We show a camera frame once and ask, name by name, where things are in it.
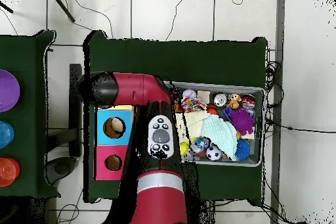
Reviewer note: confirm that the orange plastic bowl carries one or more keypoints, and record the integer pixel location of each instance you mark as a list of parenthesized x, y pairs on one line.
[(9, 171)]

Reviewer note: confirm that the wooden three-hole sorting box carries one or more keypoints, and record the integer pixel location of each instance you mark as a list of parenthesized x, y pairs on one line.
[(103, 155)]

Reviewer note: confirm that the dark green tablecloth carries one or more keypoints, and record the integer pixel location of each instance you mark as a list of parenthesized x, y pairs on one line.
[(183, 61)]

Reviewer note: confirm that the silver mesh bin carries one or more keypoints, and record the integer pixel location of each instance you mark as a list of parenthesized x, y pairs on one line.
[(255, 158)]

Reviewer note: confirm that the purple spiky ball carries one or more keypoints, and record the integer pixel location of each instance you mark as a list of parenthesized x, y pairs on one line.
[(241, 121)]

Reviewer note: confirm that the dark tripod leg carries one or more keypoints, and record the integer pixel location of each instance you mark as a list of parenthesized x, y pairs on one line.
[(63, 6), (6, 7)]

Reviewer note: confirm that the cream cloth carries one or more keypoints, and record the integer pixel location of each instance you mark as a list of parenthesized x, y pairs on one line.
[(194, 121)]

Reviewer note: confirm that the mint green cloth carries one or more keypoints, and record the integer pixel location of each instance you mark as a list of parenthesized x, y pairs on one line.
[(220, 132)]

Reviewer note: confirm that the dark green side-table cloth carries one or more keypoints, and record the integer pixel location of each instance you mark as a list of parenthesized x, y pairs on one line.
[(34, 129)]

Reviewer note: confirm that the brown monkey plush toy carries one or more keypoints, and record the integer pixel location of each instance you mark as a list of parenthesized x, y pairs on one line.
[(233, 100)]

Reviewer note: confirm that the blue fuzzy ball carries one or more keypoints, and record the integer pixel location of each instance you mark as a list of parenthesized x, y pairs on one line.
[(242, 150)]

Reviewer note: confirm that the plain wooden block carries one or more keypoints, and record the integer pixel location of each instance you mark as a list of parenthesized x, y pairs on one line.
[(203, 97)]

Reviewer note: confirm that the white toy baseball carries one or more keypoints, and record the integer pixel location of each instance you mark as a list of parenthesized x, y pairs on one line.
[(189, 93)]

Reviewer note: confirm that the polka-dot paper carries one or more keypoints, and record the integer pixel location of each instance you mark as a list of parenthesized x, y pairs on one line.
[(193, 104)]

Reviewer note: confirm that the blue plastic bowl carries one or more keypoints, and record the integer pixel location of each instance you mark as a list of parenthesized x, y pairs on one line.
[(5, 134)]

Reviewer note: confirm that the purple plastic bowl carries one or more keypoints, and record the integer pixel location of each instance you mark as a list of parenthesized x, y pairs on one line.
[(8, 90)]

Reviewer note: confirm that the silver drink can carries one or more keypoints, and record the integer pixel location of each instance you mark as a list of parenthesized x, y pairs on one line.
[(220, 99)]

